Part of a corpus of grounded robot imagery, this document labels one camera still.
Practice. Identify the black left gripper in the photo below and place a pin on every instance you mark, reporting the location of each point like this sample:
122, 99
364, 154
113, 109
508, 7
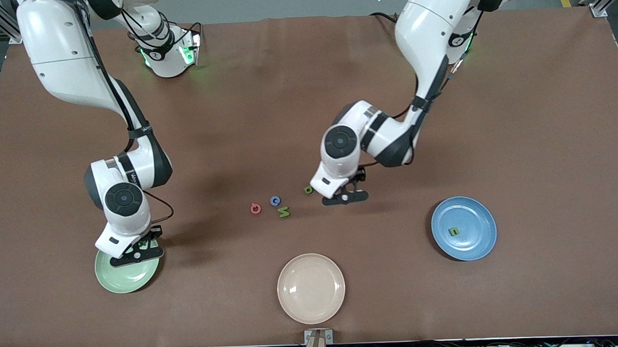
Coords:
359, 175

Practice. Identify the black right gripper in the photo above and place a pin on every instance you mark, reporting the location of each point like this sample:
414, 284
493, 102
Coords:
155, 234

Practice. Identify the green lowercase letter a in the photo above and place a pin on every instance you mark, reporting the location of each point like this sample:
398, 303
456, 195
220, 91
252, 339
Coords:
308, 189

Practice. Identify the green uppercase letter M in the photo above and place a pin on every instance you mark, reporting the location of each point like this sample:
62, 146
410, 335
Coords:
284, 212

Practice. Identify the blue uppercase letter C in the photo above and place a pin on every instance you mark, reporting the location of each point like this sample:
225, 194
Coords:
271, 201

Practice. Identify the pink uppercase letter Q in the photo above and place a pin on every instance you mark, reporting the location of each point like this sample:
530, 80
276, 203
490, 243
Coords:
252, 209

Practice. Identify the green lowercase letter n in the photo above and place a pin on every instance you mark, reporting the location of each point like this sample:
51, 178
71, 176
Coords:
453, 231

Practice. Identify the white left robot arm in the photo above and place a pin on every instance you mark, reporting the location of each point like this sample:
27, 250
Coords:
432, 30

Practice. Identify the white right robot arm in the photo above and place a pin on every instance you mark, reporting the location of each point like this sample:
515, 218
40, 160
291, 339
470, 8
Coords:
63, 48

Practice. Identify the green round plate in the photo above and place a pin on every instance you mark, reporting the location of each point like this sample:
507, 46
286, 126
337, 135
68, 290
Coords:
122, 280

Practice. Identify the brown table mat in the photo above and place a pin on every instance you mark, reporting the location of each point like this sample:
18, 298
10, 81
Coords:
286, 118

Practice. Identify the beige round plate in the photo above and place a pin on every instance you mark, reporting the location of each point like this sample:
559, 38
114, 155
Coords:
311, 289

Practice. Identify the blue round plate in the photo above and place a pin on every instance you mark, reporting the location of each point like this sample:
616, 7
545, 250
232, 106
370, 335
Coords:
470, 240

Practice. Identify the metal bracket with post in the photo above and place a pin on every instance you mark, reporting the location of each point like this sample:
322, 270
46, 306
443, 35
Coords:
318, 342

